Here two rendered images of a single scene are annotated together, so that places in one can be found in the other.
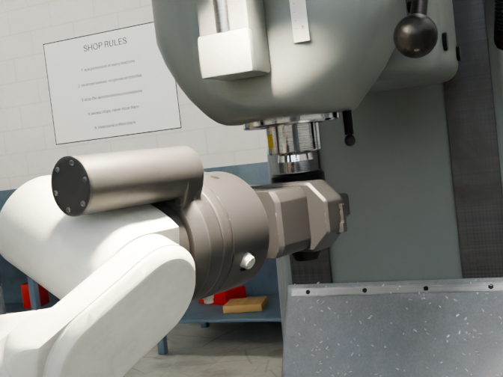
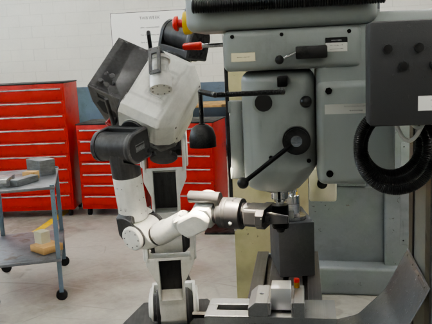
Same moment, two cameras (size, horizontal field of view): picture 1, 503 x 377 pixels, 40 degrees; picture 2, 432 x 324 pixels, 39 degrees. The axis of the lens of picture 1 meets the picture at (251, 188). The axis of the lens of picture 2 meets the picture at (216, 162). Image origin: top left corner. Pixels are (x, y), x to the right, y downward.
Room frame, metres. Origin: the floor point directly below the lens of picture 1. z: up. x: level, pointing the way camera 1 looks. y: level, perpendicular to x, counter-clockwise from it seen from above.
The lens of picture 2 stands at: (0.04, -1.59, 1.68)
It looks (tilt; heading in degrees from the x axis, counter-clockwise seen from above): 10 degrees down; 76
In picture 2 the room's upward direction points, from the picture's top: 3 degrees counter-clockwise
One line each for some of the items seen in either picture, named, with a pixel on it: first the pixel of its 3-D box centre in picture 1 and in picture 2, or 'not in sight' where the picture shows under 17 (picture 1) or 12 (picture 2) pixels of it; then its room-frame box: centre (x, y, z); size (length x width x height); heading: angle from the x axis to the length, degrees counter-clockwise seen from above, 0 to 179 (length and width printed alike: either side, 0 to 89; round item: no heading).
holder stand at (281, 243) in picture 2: not in sight; (290, 238); (0.80, 0.37, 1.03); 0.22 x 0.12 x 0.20; 78
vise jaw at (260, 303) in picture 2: not in sight; (260, 300); (0.53, -0.09, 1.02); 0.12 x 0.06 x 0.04; 67
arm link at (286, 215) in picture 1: (237, 228); (249, 215); (0.54, 0.01, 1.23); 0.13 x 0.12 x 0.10; 53
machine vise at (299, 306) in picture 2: not in sight; (270, 312); (0.55, -0.10, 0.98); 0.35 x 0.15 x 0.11; 157
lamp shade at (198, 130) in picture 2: not in sight; (202, 135); (0.41, 0.00, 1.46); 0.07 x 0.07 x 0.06
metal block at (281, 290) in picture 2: not in sight; (281, 294); (0.58, -0.11, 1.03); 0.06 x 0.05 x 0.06; 67
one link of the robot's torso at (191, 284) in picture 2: not in sight; (173, 301); (0.44, 0.79, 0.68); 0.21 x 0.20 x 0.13; 78
